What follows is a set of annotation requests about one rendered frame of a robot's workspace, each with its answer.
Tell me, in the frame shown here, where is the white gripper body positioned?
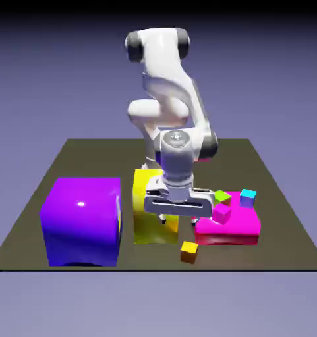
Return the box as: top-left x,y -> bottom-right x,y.
143,195 -> 215,219

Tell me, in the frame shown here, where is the large purple box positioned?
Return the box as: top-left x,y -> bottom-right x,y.
39,176 -> 122,267

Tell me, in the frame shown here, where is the large magenta box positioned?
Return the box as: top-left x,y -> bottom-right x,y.
194,191 -> 262,246

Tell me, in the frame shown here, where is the large yellow box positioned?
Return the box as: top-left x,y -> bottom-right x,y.
132,168 -> 180,245

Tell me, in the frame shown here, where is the small green cube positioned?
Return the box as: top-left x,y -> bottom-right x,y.
214,190 -> 232,207

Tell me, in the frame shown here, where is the small magenta cube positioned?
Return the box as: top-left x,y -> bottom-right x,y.
212,204 -> 232,225

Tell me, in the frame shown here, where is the small orange cube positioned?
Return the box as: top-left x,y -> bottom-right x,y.
180,240 -> 199,265

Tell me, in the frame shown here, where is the small cyan cube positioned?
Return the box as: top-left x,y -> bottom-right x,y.
239,188 -> 257,209

